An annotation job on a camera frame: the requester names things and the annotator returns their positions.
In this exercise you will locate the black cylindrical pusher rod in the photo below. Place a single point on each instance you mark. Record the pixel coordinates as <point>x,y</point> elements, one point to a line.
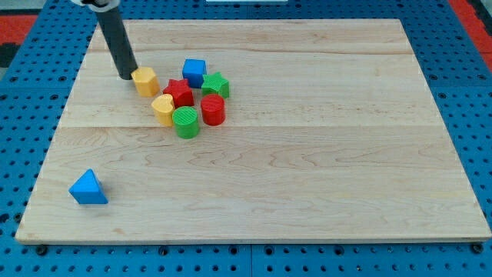
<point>116,37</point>

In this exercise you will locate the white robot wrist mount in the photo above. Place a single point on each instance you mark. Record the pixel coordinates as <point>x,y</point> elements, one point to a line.
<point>97,3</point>

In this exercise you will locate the blue triangle block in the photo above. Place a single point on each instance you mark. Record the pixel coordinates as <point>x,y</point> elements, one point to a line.
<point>87,190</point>

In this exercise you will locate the yellow hexagon block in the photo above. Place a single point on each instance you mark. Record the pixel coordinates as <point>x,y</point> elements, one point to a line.
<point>146,81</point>

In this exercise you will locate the blue cube block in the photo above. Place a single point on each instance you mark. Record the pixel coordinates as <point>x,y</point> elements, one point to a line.
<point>193,70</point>

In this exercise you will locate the yellow heart block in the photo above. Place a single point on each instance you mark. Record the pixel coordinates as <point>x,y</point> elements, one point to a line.
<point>163,107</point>

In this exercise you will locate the red star block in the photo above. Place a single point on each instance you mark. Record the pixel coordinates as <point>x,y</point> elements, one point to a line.
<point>180,91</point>

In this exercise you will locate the green star block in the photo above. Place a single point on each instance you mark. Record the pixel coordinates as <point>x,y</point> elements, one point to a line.
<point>215,84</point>

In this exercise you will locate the green cylinder block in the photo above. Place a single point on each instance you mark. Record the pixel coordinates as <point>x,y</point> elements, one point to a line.
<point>186,124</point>

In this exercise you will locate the red cylinder block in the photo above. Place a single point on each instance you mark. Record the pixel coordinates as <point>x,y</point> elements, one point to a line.
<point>213,109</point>

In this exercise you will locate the wooden board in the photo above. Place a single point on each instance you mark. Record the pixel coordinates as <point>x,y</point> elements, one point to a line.
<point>331,135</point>

